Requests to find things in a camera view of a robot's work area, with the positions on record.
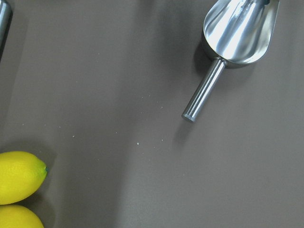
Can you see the steel muddler with black tip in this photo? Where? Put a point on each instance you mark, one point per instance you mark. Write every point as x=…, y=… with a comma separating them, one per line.
x=5, y=18

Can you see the steel ice scoop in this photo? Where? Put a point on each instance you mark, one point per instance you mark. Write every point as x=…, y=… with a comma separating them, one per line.
x=235, y=33

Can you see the yellow lemon near board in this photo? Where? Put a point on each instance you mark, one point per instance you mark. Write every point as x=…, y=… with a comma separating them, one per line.
x=16, y=216

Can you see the yellow lemon near bowl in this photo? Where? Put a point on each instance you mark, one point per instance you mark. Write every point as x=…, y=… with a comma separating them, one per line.
x=21, y=174

